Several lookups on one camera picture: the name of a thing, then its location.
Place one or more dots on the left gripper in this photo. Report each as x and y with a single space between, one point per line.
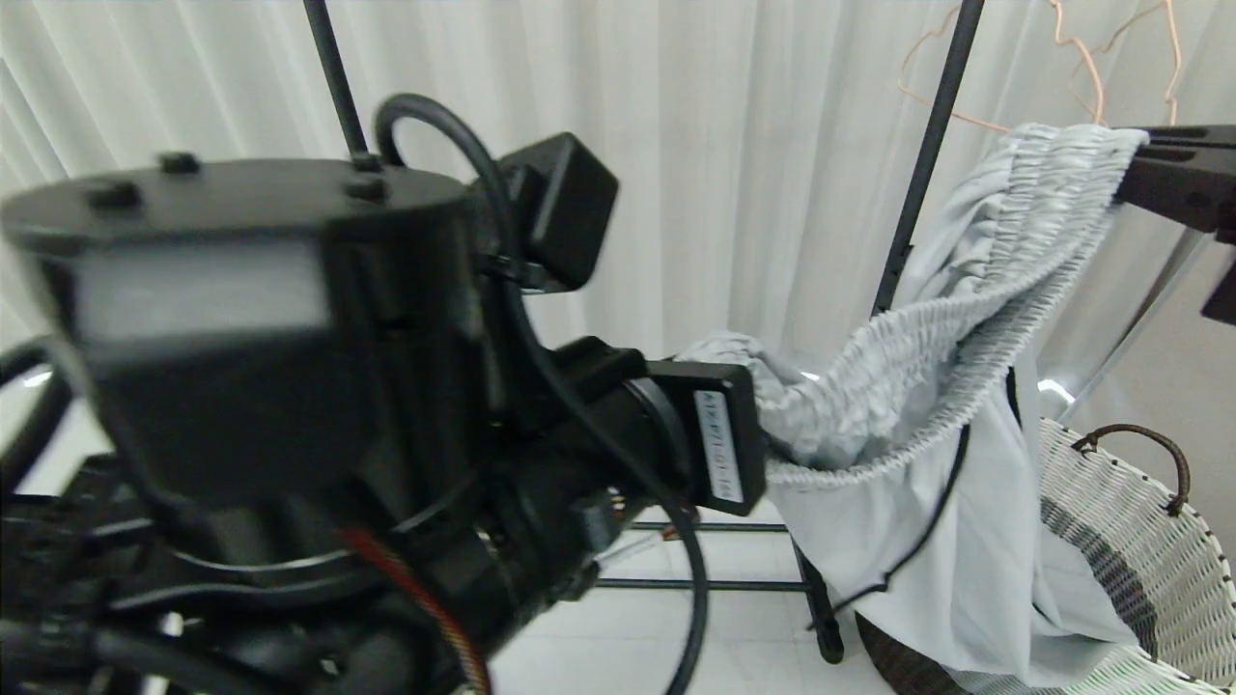
666 434

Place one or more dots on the black clothes rack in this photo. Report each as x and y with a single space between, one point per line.
927 164

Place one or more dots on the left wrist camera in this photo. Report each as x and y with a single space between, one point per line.
570 208

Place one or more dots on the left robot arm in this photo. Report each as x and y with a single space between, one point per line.
241 405

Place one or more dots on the white laundry basket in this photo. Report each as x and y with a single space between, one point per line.
1139 560

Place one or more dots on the pale grey shorts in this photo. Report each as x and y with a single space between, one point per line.
966 560

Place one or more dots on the white curtain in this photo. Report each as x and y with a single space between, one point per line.
753 145

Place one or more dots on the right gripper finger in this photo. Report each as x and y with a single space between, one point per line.
1222 285
1188 188

